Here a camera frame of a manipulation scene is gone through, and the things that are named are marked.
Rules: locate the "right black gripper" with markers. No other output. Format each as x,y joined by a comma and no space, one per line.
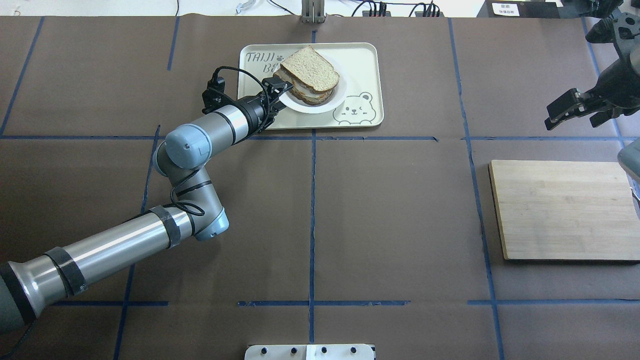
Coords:
616,82

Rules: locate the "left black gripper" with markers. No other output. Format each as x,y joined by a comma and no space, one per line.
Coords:
252,112

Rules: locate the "white round plate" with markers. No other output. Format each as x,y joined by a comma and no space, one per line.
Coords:
331,104

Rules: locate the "bread slice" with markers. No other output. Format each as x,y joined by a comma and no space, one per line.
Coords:
307,95
310,68

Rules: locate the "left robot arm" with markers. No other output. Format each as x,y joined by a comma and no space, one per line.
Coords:
194,209

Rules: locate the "cream bear serving tray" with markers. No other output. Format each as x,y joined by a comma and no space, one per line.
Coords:
358,61

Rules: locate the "bamboo cutting board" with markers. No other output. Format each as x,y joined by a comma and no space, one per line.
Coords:
564,211

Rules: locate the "black power strip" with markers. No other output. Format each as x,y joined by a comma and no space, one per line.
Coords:
419,12

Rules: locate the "aluminium frame post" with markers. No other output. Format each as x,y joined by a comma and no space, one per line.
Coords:
313,11

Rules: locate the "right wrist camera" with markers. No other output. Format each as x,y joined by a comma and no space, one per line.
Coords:
621,30

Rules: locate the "white mount base plate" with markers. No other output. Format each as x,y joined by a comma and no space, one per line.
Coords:
336,351

